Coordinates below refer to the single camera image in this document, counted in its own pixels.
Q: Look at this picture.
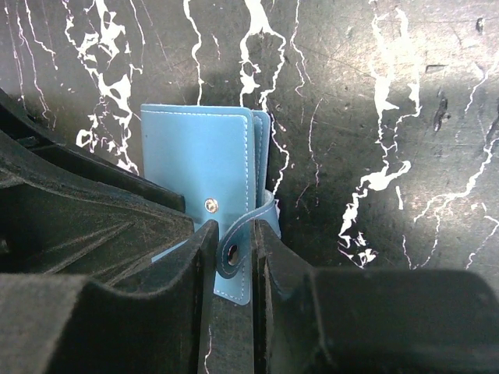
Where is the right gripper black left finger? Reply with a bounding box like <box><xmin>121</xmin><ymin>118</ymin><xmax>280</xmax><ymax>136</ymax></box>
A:
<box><xmin>1</xmin><ymin>221</ymin><xmax>219</xmax><ymax>373</ymax></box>

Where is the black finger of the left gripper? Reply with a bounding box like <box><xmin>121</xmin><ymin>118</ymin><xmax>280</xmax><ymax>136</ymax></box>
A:
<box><xmin>1</xmin><ymin>91</ymin><xmax>186</xmax><ymax>213</ymax></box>
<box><xmin>1</xmin><ymin>134</ymin><xmax>193</xmax><ymax>285</ymax></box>

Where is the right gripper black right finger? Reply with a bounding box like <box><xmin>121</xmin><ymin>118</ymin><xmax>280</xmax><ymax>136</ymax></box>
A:
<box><xmin>251</xmin><ymin>221</ymin><xmax>498</xmax><ymax>373</ymax></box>

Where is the blue leather card holder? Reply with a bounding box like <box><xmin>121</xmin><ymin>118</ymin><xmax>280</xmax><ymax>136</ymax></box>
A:
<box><xmin>140</xmin><ymin>104</ymin><xmax>281</xmax><ymax>305</ymax></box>

